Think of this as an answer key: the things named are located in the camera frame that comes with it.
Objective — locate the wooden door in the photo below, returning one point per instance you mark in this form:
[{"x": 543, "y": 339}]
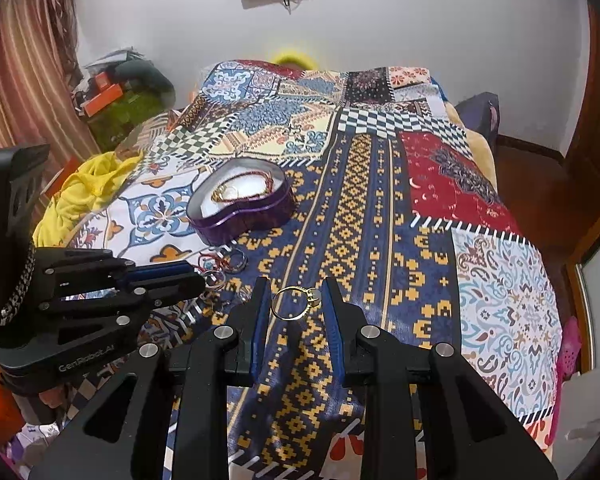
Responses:
[{"x": 597, "y": 135}]

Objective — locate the purple cloth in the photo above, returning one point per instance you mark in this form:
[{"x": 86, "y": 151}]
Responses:
[{"x": 480, "y": 112}]

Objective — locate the purple heart-shaped jewelry box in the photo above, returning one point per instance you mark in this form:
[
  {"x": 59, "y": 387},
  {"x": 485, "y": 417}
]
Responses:
[{"x": 245, "y": 210}]

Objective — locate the patchwork printed bedspread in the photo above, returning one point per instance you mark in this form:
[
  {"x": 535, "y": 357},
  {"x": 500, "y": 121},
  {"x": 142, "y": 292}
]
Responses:
[{"x": 380, "y": 200}]

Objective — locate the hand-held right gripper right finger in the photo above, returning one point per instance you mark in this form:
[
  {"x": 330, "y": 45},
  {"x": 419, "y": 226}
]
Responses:
[{"x": 333, "y": 332}]

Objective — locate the orange box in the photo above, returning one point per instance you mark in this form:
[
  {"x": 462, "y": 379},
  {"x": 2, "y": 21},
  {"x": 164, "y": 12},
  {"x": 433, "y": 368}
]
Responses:
[{"x": 102, "y": 96}]

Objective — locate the pink slipper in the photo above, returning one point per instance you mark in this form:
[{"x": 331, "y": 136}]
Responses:
[{"x": 570, "y": 347}]

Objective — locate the striped curtain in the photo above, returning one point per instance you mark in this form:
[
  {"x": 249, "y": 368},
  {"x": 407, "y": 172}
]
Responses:
[{"x": 25, "y": 75}]

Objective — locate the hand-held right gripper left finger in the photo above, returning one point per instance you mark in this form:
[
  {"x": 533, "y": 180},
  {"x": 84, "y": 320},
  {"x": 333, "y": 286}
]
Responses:
[{"x": 260, "y": 322}]

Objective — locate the dark green bag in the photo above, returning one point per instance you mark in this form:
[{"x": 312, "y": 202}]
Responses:
[{"x": 142, "y": 77}]

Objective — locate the yellow cloth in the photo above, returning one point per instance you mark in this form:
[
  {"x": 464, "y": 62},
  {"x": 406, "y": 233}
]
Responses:
[{"x": 87, "y": 185}]

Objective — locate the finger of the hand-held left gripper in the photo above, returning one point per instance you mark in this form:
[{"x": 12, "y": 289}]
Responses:
[
  {"x": 170, "y": 291},
  {"x": 160, "y": 271}
]

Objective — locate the gold jewelry piece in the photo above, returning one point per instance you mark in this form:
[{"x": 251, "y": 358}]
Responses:
[{"x": 223, "y": 191}]

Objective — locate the yellow round object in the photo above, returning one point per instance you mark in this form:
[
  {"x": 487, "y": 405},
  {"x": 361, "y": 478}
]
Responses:
[{"x": 294, "y": 56}]

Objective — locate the tan blanket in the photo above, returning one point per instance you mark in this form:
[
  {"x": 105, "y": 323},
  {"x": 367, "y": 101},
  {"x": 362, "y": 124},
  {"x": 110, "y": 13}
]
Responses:
[{"x": 482, "y": 152}]

